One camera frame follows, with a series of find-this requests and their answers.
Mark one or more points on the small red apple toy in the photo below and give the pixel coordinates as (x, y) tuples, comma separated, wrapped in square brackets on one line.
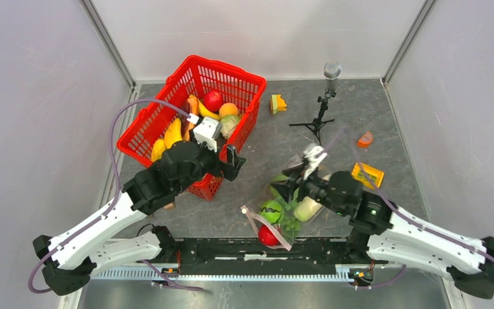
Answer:
[(266, 237)]

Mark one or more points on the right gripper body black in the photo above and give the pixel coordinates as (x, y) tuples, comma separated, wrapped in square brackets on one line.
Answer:
[(315, 188)]

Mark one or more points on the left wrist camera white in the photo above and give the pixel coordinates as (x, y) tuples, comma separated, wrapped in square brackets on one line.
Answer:
[(205, 131)]

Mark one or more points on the yellow mango toy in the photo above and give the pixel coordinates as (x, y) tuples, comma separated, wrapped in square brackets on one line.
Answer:
[(157, 150)]

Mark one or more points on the orange sweet potato toy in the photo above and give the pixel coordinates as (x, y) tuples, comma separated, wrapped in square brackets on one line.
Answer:
[(189, 106)]

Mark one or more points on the napa cabbage toy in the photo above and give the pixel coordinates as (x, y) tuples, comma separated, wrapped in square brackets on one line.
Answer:
[(282, 187)]

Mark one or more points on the red plastic basket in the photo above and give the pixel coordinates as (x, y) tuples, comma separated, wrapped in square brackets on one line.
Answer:
[(195, 76)]

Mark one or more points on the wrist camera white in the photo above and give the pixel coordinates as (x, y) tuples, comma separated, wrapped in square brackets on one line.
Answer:
[(313, 156), (205, 131)]

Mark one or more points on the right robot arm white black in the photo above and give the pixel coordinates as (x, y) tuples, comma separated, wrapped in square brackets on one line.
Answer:
[(382, 231)]

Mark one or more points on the green grapes toy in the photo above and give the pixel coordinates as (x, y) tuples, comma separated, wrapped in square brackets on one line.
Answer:
[(289, 227)]

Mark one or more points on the orange slice toy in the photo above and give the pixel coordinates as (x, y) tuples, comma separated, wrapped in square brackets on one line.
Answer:
[(365, 140)]

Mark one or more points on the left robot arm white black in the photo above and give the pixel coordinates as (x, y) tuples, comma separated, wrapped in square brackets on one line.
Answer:
[(70, 260)]

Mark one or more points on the orange peach toy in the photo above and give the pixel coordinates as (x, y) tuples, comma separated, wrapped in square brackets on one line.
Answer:
[(228, 109)]

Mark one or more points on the round green cabbage toy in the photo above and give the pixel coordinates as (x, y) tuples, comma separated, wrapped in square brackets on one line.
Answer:
[(229, 123)]

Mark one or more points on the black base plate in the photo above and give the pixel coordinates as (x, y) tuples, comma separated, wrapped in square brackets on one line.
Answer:
[(247, 256)]

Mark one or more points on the microphone on black tripod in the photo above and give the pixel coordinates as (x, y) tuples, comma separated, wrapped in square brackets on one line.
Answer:
[(331, 72)]

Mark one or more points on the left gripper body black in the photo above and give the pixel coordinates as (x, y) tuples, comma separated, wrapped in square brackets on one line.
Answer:
[(217, 167)]

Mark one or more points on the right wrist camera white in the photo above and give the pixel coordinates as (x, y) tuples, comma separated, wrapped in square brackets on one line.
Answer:
[(313, 156)]

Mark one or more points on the clear zip top bag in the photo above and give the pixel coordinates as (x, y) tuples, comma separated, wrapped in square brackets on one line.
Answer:
[(256, 220)]

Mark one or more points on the yellow banana bunch toy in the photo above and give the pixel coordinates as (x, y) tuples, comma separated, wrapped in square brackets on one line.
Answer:
[(173, 133)]

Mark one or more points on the white long radish toy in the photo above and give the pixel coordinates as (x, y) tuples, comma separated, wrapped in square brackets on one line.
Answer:
[(306, 209)]

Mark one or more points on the orange waffle toy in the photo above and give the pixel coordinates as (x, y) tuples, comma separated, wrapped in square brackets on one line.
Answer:
[(367, 175)]

